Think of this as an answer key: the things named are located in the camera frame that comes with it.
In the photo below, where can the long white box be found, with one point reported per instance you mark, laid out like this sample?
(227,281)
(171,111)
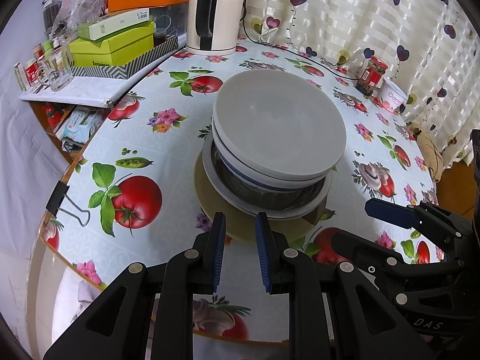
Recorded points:
(112,24)

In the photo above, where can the white shelf board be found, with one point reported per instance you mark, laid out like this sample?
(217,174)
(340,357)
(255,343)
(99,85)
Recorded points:
(75,92)

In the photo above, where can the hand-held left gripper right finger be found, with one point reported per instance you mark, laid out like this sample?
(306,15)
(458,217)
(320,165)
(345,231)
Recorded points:
(262,251)

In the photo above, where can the white yogurt cup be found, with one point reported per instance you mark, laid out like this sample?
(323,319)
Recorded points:
(392,95)

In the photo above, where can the cream curtain with heart print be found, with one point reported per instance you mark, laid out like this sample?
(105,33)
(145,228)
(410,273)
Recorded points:
(375,15)

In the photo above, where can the stack of packets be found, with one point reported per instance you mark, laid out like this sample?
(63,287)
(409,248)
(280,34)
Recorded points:
(80,127)

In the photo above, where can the glass mug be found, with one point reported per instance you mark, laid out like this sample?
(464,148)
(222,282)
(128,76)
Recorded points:
(56,71)

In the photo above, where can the black binder clip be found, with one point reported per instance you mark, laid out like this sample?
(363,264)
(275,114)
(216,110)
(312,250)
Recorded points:
(56,197)

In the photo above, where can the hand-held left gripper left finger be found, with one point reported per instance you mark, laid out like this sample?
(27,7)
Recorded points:
(218,251)

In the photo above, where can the clear plastic bag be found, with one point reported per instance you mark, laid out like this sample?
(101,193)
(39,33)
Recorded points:
(80,13)

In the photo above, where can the glass jar with red lid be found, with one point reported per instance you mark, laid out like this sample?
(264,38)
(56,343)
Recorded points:
(371,78)

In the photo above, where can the dark printed box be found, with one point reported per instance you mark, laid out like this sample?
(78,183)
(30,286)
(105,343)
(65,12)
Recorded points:
(170,26)

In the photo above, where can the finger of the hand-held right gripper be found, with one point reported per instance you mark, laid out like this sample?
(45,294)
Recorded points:
(356,245)
(390,212)

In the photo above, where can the white electric kettle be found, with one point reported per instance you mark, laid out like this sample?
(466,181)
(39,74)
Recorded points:
(221,22)

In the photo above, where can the burlap pouch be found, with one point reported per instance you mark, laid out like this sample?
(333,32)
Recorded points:
(429,148)

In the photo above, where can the black white striped tray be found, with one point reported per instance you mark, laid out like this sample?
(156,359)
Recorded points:
(123,69)

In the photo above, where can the green box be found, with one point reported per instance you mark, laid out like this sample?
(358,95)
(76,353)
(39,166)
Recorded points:
(112,48)

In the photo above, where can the stainless steel bowl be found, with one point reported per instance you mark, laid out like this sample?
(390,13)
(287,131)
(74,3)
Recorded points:
(270,200)

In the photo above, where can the dark glass jar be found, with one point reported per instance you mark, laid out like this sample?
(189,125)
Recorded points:
(50,15)

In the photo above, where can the floral fruit print tablecloth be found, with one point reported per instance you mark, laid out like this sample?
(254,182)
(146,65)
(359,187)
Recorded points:
(176,157)

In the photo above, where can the red packet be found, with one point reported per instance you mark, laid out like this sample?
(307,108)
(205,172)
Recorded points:
(52,114)

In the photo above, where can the white bowl with blue stripes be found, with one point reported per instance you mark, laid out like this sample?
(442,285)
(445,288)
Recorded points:
(240,165)
(277,120)

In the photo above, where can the row of small bottles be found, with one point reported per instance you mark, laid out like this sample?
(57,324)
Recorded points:
(30,71)

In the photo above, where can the beige plate with brown emblem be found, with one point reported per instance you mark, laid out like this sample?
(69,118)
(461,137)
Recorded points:
(243,228)

